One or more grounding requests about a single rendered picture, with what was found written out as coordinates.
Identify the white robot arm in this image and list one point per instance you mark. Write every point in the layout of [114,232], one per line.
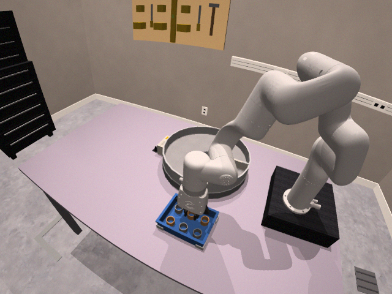
[326,91]

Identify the blue shallow tray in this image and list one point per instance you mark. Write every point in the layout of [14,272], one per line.
[169,210]

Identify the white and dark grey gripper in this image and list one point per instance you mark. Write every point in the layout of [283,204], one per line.
[197,205]

